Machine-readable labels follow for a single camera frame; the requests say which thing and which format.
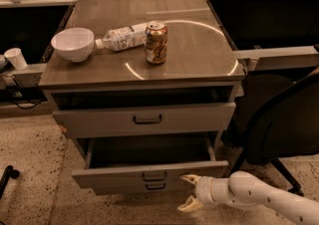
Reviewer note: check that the grey drawer cabinet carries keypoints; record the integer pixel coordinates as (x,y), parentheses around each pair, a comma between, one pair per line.
(200,67)

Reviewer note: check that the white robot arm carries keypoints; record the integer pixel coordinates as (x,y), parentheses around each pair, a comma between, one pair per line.
(244,191)

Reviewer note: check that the grey bottom drawer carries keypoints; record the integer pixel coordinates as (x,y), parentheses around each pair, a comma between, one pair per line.
(142,188)

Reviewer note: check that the clear plastic water bottle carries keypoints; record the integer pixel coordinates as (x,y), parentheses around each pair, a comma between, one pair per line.
(123,38)

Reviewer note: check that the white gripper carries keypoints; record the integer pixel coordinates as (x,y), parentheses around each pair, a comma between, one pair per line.
(203,189)

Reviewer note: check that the black chair caster left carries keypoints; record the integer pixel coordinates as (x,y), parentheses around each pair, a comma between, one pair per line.
(9,172)

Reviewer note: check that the white bowl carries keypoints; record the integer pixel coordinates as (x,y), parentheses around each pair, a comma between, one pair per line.
(74,44)

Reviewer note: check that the grey drawer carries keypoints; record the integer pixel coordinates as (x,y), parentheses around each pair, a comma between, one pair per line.
(145,120)
(134,160)
(142,188)

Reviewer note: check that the white paper cup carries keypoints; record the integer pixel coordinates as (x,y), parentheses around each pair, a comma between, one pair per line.
(16,58)

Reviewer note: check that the orange soda can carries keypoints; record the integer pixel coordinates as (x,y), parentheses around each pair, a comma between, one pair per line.
(155,47)

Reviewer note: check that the metal frame rail right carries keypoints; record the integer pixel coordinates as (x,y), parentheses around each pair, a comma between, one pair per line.
(279,58)

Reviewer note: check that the grey top drawer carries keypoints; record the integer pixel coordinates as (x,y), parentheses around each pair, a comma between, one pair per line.
(145,120)

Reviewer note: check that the black office chair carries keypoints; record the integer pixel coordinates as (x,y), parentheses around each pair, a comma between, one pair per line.
(276,118)

